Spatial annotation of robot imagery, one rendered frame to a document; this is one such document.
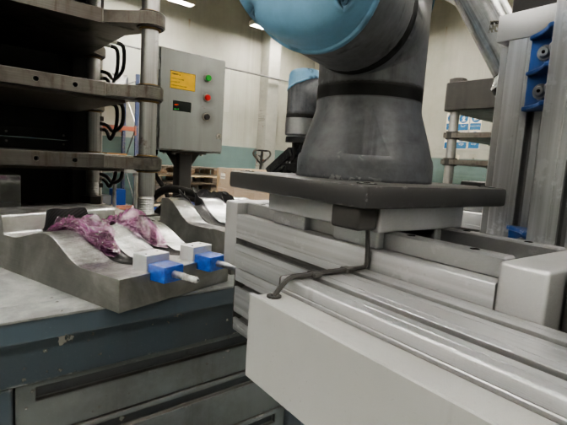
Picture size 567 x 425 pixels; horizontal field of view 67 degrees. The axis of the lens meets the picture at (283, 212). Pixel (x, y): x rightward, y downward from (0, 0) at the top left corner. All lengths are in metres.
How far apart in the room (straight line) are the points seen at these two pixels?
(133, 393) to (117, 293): 0.27
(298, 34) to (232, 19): 8.95
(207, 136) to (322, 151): 1.46
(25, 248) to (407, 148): 0.74
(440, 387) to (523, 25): 0.48
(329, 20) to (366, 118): 0.14
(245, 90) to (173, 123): 7.43
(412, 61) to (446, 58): 7.92
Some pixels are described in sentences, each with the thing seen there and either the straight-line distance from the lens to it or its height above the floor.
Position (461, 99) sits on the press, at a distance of 5.03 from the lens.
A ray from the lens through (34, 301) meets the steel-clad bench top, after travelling 0.82.
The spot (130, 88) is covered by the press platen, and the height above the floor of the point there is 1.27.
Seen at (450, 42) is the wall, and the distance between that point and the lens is 8.44.
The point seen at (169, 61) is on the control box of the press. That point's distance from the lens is 1.83.
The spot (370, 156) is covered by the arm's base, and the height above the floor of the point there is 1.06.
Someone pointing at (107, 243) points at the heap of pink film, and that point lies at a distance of 0.87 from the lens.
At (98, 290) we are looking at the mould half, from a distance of 0.77.
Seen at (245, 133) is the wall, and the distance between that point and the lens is 9.15.
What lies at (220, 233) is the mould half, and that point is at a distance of 0.97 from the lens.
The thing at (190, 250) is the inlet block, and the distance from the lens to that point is 0.83.
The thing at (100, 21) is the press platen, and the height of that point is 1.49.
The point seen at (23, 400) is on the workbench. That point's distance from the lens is 0.87.
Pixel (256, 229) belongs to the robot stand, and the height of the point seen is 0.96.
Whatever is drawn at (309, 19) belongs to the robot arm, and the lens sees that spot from 0.33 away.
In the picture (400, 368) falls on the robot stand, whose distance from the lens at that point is 0.25.
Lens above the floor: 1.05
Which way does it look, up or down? 7 degrees down
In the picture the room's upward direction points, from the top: 4 degrees clockwise
